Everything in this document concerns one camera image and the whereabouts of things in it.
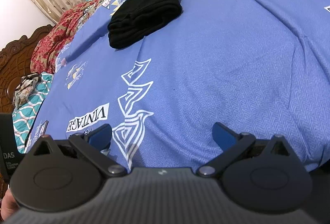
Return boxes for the blue printed bedsheet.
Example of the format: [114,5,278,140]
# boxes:
[24,0,330,173]

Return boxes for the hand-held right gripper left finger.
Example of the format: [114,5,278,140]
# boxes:
[26,123,127,177]

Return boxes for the teal patterned sheet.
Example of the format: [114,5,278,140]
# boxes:
[12,72,53,154]

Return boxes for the carved wooden headboard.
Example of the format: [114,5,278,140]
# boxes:
[0,23,56,114]

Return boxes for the person's left hand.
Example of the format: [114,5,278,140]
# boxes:
[2,186,20,217]

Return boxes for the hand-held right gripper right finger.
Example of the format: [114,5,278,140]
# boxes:
[197,122,293,177]

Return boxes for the black smartphone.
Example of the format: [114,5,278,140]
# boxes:
[31,120,48,142]

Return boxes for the crumpled floral cloth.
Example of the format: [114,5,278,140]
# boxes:
[13,73,42,108]

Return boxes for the black pants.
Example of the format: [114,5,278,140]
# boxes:
[108,0,184,50]

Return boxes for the red floral quilt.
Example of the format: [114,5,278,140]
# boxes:
[30,0,134,74]

